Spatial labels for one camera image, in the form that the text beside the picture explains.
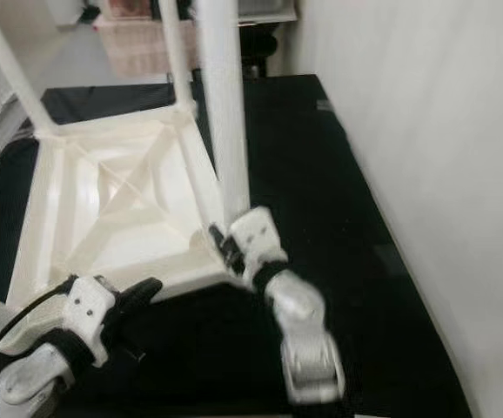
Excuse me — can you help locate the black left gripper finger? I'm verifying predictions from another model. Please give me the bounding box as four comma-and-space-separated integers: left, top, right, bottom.
123, 277, 164, 306

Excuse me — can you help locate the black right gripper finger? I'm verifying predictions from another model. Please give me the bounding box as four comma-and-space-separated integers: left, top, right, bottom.
208, 224, 237, 260

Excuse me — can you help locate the white plastic table top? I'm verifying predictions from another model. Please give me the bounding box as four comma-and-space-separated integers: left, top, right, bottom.
0, 109, 257, 356

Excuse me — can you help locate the black table cloth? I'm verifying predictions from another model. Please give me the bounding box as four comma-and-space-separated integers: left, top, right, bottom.
0, 74, 474, 418

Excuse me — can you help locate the red printed box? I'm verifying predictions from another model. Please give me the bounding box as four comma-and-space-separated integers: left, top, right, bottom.
108, 0, 152, 18

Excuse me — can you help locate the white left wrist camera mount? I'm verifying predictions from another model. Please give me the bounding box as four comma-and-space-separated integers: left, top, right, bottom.
60, 274, 120, 367

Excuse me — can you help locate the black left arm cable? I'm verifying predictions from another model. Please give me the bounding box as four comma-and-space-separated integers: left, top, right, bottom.
0, 274, 78, 358

